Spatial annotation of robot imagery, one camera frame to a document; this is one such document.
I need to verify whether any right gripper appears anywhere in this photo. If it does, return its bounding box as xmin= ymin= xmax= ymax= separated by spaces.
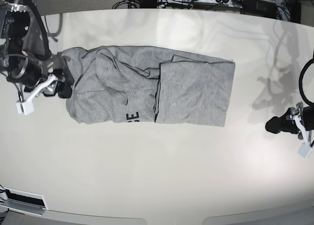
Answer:
xmin=7 ymin=57 xmax=74 ymax=98

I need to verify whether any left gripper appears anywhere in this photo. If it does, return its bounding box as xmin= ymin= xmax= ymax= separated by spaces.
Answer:
xmin=265 ymin=102 xmax=314 ymax=139

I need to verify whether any grey t-shirt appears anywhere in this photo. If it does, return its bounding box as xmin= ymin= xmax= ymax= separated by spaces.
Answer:
xmin=61 ymin=46 xmax=236 ymax=127

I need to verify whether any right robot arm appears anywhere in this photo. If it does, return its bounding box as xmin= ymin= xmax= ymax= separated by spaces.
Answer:
xmin=0 ymin=0 xmax=74 ymax=101

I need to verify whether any black power adapter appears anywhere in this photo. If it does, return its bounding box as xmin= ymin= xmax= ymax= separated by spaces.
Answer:
xmin=242 ymin=0 xmax=277 ymax=19

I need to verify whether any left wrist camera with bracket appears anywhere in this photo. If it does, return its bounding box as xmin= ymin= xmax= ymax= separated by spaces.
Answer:
xmin=286 ymin=102 xmax=314 ymax=159

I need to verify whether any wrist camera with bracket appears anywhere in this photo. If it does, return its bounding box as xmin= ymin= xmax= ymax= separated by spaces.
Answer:
xmin=16 ymin=75 xmax=58 ymax=115
xmin=286 ymin=102 xmax=314 ymax=159

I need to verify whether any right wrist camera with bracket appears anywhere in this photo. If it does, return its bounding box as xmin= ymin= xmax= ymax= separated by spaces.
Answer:
xmin=16 ymin=75 xmax=58 ymax=115

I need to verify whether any grey cable tray box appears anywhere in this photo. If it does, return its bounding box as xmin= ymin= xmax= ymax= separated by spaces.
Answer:
xmin=0 ymin=186 xmax=49 ymax=217

